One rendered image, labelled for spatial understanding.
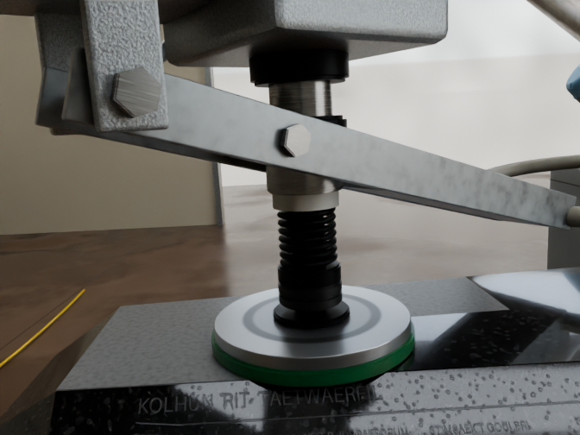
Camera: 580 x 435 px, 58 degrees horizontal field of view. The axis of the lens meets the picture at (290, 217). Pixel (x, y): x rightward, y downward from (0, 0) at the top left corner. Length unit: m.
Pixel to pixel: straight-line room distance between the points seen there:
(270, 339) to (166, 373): 0.11
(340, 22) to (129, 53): 0.17
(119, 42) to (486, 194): 0.46
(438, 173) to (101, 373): 0.41
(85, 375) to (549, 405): 0.44
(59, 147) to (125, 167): 0.73
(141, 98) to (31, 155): 5.88
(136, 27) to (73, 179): 5.69
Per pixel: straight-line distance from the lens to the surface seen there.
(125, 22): 0.38
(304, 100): 0.51
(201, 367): 0.55
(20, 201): 6.36
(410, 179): 0.56
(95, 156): 5.94
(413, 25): 0.50
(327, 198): 0.52
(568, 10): 1.31
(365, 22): 0.45
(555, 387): 0.56
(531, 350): 0.58
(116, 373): 0.56
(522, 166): 1.23
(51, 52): 0.52
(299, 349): 0.50
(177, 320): 0.67
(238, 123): 0.43
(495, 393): 0.53
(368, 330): 0.53
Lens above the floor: 1.04
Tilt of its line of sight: 10 degrees down
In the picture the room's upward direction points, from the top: 3 degrees counter-clockwise
